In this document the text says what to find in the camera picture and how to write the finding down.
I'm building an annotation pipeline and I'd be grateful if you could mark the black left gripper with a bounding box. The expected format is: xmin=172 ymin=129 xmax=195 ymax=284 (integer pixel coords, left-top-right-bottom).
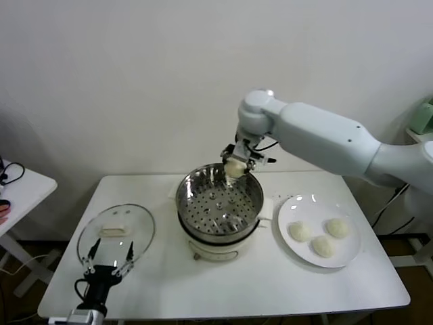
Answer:
xmin=76 ymin=238 xmax=135 ymax=311

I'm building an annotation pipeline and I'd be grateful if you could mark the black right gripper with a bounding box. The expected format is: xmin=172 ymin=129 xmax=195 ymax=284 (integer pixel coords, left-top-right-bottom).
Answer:
xmin=221 ymin=134 xmax=262 ymax=172

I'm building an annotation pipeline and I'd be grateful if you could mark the white steamed baozi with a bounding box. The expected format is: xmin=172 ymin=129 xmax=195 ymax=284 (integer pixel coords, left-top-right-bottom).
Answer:
xmin=325 ymin=217 xmax=350 ymax=239
xmin=311 ymin=236 xmax=336 ymax=258
xmin=225 ymin=159 xmax=247 ymax=179
xmin=288 ymin=220 xmax=313 ymax=243

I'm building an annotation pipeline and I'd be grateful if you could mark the stainless steel steamer basket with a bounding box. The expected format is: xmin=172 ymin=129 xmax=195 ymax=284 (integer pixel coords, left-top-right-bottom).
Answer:
xmin=175 ymin=163 xmax=265 ymax=242

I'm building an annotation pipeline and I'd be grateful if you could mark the glass pot lid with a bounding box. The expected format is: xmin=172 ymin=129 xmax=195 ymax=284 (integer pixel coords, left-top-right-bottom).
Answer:
xmin=76 ymin=202 xmax=156 ymax=272

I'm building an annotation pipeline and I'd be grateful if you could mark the white round plate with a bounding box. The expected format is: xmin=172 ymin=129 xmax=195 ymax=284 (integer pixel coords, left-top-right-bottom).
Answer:
xmin=277 ymin=194 xmax=361 ymax=269

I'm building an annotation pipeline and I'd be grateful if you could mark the cream electric cooker pot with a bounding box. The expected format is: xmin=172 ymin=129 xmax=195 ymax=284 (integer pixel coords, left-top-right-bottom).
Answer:
xmin=167 ymin=181 xmax=274 ymax=262

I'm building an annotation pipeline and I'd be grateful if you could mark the white side table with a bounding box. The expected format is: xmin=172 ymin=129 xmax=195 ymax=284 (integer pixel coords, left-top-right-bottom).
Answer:
xmin=0 ymin=168 xmax=62 ymax=299

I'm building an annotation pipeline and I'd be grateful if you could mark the light green box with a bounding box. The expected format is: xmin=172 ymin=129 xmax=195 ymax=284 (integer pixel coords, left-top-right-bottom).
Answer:
xmin=413 ymin=96 xmax=433 ymax=135

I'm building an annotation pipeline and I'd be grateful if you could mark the silver right wrist camera block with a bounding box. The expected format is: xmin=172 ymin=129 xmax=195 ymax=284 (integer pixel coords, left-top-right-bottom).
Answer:
xmin=233 ymin=138 xmax=254 ymax=162

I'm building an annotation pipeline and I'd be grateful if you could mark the silver wrist camera block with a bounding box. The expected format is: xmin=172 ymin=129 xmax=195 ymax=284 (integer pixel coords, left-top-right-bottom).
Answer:
xmin=66 ymin=309 xmax=95 ymax=325
xmin=233 ymin=138 xmax=254 ymax=162

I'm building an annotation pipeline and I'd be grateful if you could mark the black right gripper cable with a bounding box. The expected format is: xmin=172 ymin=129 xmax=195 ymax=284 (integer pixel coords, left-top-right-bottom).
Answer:
xmin=253 ymin=141 xmax=280 ymax=164

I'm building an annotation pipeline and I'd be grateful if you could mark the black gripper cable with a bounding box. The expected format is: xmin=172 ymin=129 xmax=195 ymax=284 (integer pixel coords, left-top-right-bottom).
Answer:
xmin=48 ymin=278 xmax=89 ymax=325
xmin=253 ymin=141 xmax=280 ymax=164

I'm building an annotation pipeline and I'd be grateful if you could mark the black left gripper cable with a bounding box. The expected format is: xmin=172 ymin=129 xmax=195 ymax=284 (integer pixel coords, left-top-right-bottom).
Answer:
xmin=48 ymin=278 xmax=89 ymax=325

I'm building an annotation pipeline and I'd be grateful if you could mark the silver left wrist camera block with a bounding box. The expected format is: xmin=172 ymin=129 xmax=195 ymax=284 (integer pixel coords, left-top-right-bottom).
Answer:
xmin=66 ymin=309 xmax=95 ymax=325

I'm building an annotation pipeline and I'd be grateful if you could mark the white floor cable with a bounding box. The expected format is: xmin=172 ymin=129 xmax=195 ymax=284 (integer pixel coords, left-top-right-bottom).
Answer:
xmin=0 ymin=254 xmax=47 ymax=276

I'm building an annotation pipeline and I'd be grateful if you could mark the black looped cable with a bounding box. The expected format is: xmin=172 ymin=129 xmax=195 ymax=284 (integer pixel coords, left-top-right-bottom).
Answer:
xmin=0 ymin=162 xmax=26 ymax=186

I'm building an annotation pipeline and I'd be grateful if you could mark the black power adapter cable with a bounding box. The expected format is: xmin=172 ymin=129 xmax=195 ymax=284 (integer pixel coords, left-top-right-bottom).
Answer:
xmin=371 ymin=184 xmax=417 ymax=235

